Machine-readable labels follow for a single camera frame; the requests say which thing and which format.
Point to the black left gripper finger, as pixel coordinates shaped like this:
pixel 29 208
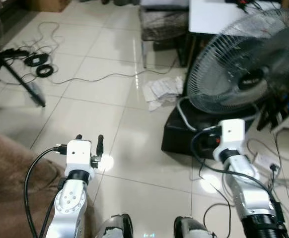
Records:
pixel 100 145
pixel 78 137

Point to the brown fabric sofa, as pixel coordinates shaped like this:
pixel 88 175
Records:
pixel 10 188

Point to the black box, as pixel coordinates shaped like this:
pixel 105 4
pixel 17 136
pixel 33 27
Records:
pixel 184 136

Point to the white power strip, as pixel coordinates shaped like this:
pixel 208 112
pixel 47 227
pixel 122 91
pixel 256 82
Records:
pixel 266 160

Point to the crumpled white cloth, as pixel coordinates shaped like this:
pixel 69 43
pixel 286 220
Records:
pixel 162 91

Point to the silver left robot leg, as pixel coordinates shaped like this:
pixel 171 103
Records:
pixel 115 227

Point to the silver robot leg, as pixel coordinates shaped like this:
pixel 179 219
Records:
pixel 115 227
pixel 191 229

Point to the white metal rack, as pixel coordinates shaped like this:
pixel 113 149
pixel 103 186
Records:
pixel 288 120

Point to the black tripod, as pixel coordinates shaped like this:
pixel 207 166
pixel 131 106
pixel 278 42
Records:
pixel 15 74

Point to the silver right robot leg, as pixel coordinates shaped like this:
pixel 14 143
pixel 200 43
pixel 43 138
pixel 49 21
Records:
pixel 191 229

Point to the black power strip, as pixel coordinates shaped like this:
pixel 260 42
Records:
pixel 15 52

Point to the white table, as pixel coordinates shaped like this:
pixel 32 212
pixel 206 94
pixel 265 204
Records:
pixel 209 17

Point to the brown cardboard box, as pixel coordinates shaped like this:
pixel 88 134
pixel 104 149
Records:
pixel 47 4

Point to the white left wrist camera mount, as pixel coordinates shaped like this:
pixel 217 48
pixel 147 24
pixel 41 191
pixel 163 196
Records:
pixel 78 153

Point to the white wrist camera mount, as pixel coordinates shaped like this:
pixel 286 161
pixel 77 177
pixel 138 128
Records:
pixel 231 136
pixel 78 153

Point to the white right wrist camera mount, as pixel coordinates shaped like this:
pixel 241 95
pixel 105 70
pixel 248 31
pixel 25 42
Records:
pixel 231 136

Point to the grey pedestal fan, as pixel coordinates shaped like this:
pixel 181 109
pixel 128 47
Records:
pixel 249 79

